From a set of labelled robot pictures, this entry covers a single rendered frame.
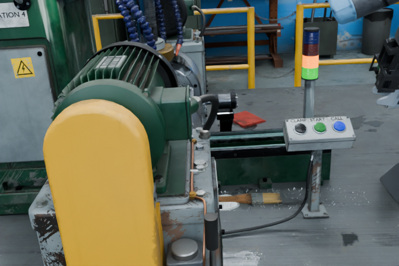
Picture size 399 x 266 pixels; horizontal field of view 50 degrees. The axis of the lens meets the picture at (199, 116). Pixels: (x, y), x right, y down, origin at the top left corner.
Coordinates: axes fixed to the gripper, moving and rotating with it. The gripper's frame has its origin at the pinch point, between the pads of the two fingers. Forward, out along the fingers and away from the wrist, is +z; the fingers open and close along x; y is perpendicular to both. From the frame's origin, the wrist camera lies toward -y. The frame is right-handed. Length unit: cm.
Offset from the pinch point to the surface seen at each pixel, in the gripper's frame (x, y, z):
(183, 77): -38, 52, 26
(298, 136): 2.2, 22.1, 8.3
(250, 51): -198, 4, 166
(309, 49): -50, 6, 28
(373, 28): -378, -189, 306
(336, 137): 3.2, 12.5, 8.3
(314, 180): 7.3, 16.5, 22.3
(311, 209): 11.9, 17.1, 30.3
